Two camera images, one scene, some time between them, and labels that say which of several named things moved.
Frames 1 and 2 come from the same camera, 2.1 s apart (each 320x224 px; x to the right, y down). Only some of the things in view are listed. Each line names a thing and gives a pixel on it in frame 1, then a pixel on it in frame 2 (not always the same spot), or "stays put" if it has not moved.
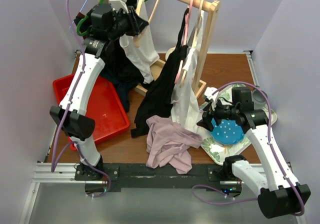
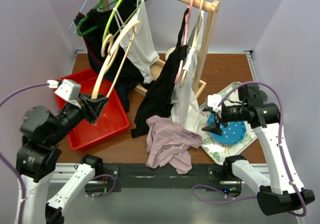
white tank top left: [146, 55] stays put
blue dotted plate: [227, 132] stays put
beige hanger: [193, 38] stays put
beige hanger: [137, 38] → [112, 44]
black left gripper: [137, 24] → [91, 108]
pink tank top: [170, 142] stays put
